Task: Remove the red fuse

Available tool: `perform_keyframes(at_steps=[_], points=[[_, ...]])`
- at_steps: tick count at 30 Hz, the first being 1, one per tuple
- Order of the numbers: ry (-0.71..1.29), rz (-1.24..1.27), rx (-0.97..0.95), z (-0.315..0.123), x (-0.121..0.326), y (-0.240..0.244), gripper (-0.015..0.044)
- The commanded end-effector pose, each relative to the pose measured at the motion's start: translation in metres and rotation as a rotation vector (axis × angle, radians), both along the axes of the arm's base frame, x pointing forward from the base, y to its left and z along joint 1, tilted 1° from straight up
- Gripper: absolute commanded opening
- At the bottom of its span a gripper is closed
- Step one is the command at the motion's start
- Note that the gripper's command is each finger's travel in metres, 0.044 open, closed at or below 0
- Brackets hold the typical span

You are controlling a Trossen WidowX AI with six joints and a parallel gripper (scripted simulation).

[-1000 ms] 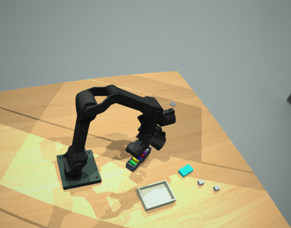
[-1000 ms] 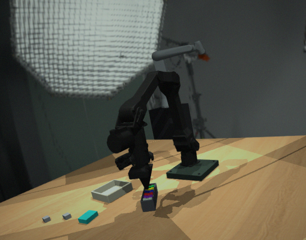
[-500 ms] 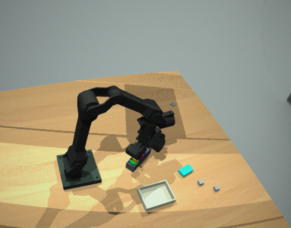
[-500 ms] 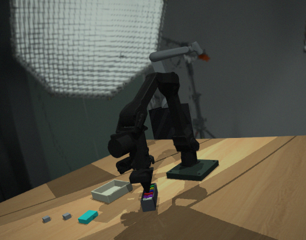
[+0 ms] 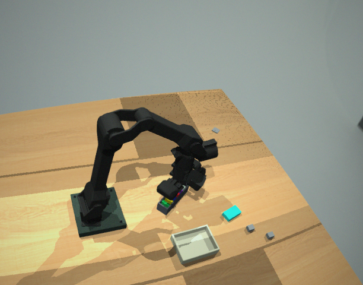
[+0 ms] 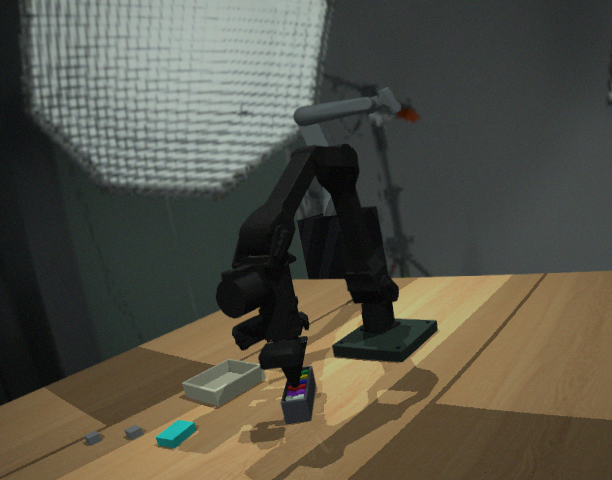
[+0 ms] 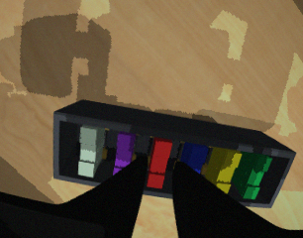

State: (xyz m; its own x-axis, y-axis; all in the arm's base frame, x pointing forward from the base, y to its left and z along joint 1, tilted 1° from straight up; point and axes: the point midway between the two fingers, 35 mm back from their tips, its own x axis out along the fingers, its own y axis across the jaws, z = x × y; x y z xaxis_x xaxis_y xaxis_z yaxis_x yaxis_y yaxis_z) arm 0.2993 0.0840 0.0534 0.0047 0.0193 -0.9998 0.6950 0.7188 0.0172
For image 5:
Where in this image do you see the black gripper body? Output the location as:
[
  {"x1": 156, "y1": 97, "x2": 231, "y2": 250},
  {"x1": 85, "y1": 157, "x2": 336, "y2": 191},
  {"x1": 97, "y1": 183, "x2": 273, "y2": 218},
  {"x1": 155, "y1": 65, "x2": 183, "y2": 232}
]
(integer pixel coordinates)
[{"x1": 157, "y1": 159, "x2": 202, "y2": 200}]

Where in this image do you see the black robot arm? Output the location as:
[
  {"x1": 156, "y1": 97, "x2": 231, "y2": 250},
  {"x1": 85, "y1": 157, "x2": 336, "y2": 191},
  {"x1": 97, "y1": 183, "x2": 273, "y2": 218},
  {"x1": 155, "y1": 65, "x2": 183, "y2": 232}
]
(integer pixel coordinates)
[{"x1": 77, "y1": 107, "x2": 218, "y2": 227}]

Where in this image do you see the teal rectangular block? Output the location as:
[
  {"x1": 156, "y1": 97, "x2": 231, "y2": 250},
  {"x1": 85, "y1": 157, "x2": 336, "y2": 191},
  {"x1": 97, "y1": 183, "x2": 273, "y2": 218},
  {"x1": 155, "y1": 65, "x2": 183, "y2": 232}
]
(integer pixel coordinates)
[{"x1": 222, "y1": 205, "x2": 241, "y2": 222}]

